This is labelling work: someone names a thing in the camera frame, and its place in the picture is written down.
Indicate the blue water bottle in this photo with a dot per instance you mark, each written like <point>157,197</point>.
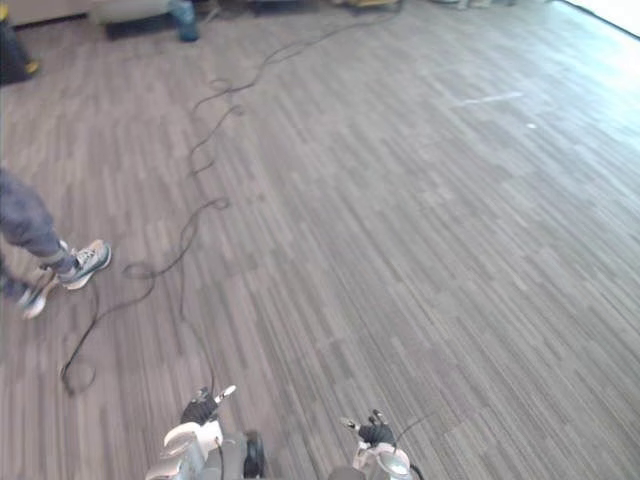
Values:
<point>183,20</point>

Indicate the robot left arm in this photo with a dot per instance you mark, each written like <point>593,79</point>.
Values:
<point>187,452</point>

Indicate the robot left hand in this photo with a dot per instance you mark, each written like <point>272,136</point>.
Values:
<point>200,408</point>

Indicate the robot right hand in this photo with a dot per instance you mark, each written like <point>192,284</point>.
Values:
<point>376,433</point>

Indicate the light grey sofa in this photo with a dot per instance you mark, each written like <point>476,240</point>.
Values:
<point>125,12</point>

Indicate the dark bag with yellow tip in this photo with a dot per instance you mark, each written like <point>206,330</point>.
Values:
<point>15,50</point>

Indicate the person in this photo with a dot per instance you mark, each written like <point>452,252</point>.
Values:
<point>40,245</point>

